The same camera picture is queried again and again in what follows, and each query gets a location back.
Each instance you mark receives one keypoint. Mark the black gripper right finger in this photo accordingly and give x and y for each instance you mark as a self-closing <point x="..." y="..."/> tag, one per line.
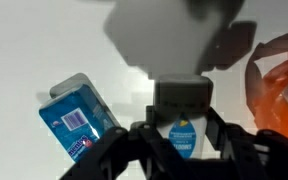
<point x="260" y="156"/>

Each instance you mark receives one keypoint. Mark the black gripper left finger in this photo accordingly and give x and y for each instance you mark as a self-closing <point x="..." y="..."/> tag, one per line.
<point x="134" y="156"/>

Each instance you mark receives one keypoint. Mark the white container with blue label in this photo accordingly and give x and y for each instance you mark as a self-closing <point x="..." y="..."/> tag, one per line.
<point x="183" y="96"/>

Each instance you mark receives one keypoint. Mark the orange plastic bag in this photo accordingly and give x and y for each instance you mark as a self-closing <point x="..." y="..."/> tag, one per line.
<point x="267" y="100"/>

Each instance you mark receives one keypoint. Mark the blue mints box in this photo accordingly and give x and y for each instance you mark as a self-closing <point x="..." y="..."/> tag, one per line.
<point x="74" y="123"/>

